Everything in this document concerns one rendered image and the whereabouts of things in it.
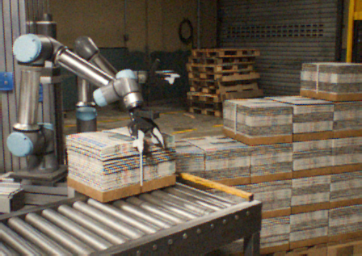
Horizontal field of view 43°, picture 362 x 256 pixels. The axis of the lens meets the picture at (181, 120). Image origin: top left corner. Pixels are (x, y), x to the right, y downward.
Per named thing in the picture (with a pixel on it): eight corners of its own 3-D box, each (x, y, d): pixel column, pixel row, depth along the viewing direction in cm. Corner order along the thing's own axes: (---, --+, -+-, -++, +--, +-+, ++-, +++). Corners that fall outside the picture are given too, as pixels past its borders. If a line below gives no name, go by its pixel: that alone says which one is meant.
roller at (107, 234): (67, 214, 185) (66, 202, 184) (136, 253, 150) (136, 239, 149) (56, 217, 182) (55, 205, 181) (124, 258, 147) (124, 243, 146)
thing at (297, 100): (263, 98, 309) (263, 97, 308) (298, 96, 319) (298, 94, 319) (296, 105, 275) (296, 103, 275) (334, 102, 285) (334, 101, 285)
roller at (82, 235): (52, 218, 181) (51, 206, 180) (120, 260, 146) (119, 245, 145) (39, 221, 177) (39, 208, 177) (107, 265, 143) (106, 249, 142)
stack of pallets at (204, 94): (225, 107, 1053) (225, 48, 1032) (259, 111, 988) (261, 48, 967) (184, 112, 960) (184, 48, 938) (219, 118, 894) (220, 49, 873)
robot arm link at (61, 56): (38, 52, 221) (124, 104, 215) (26, 52, 210) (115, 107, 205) (48, 30, 218) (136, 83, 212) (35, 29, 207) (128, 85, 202)
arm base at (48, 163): (19, 172, 219) (18, 152, 218) (37, 165, 234) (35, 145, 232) (48, 174, 216) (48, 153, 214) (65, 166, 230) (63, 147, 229)
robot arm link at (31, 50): (45, 153, 216) (54, 35, 206) (27, 161, 202) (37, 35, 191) (22, 148, 219) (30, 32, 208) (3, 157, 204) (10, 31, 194)
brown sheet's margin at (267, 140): (221, 133, 304) (221, 127, 304) (260, 131, 314) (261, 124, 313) (250, 145, 269) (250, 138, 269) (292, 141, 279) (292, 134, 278)
